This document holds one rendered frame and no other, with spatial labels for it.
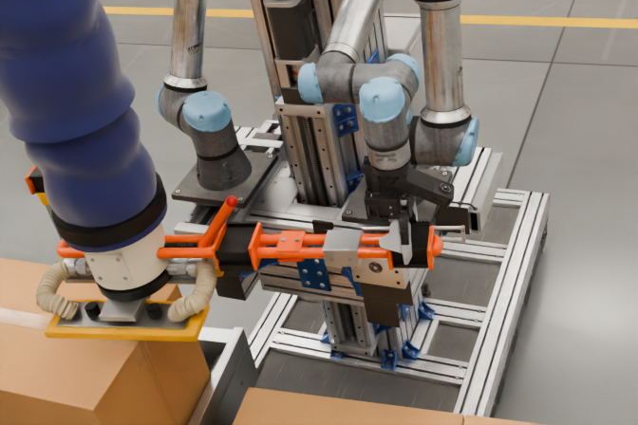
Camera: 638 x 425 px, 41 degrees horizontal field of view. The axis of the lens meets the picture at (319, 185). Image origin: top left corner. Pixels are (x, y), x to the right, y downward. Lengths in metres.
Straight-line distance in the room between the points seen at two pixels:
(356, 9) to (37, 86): 0.62
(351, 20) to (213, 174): 0.75
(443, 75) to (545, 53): 2.90
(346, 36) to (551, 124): 2.64
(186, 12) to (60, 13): 0.82
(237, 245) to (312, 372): 1.21
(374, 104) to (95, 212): 0.57
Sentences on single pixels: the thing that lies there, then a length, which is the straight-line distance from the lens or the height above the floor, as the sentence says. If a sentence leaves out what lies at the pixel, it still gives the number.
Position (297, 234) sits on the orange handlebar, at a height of 1.27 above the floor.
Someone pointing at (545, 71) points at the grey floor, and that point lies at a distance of 4.62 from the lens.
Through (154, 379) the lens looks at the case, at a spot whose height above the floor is 0.82.
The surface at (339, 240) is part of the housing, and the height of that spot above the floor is 1.27.
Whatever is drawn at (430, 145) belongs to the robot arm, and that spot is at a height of 1.22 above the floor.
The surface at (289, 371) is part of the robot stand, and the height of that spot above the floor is 0.21.
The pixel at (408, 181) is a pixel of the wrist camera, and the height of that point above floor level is 1.42.
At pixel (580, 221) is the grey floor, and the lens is 3.64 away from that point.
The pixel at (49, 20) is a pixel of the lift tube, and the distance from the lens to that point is 1.47.
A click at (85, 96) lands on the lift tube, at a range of 1.54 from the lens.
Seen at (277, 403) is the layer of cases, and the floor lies 0.54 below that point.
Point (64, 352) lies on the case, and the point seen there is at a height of 0.95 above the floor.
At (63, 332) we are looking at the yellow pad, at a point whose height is 1.15.
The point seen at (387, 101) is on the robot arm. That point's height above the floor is 1.60.
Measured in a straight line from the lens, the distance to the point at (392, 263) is 1.65.
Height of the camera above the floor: 2.35
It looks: 36 degrees down
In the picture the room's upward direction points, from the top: 12 degrees counter-clockwise
